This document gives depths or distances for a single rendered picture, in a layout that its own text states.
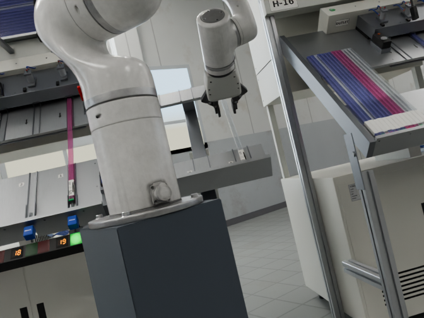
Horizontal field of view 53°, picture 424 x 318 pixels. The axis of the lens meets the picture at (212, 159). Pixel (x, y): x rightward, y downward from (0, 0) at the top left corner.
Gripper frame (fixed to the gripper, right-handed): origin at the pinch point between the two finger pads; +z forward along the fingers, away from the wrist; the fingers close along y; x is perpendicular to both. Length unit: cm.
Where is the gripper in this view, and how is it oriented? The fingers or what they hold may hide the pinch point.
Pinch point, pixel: (226, 108)
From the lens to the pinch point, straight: 129.3
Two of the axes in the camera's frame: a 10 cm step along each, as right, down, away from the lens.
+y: -9.7, 2.3, -0.2
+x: 1.9, 7.4, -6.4
